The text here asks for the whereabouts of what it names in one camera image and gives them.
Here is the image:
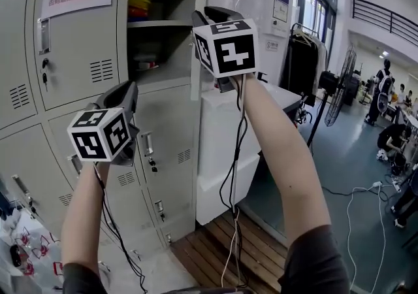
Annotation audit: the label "right gripper white cable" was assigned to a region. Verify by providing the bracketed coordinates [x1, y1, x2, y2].
[221, 116, 242, 289]

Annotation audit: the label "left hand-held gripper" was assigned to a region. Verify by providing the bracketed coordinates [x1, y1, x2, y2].
[67, 80, 141, 167]

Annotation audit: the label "grey metal locker cabinet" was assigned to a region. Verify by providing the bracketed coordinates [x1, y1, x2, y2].
[0, 0, 205, 264]

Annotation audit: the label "wooden plank platform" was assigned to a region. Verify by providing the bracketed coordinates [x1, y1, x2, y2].
[171, 210, 288, 294]

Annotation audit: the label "black standing fan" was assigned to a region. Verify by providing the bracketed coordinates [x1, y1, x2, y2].
[306, 44, 359, 149]

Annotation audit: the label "white floor cable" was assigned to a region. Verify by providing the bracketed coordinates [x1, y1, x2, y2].
[345, 184, 388, 294]

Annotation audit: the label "person's left forearm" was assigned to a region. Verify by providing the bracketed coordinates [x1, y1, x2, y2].
[60, 160, 110, 274]

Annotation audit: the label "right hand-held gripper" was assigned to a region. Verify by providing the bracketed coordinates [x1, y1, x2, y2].
[191, 7, 259, 94]

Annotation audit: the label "white notice paper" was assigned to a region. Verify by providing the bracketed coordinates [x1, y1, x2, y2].
[272, 0, 289, 23]

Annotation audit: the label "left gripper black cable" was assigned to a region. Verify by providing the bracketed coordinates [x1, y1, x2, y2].
[93, 163, 148, 293]

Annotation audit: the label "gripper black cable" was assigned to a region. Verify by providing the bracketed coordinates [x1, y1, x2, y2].
[219, 73, 249, 287]
[93, 163, 148, 293]

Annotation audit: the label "person's right forearm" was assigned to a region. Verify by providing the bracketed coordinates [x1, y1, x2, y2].
[228, 72, 330, 248]

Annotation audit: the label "black oval device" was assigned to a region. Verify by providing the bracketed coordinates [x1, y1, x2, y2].
[9, 244, 22, 268]

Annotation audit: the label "grey black backpack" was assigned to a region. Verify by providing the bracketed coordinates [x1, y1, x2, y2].
[377, 73, 393, 114]

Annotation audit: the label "white block counter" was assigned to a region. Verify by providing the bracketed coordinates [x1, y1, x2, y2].
[195, 85, 303, 225]

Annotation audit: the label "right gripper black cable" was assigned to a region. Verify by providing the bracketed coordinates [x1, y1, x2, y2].
[219, 73, 249, 287]

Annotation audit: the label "black metal railing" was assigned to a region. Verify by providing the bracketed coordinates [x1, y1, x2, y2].
[351, 0, 418, 47]

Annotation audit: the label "yellow red stacked rolls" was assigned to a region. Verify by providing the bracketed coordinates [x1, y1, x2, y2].
[128, 0, 153, 22]

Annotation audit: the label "clothes rack with dark garments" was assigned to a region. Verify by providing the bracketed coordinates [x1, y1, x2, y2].
[279, 23, 327, 97]

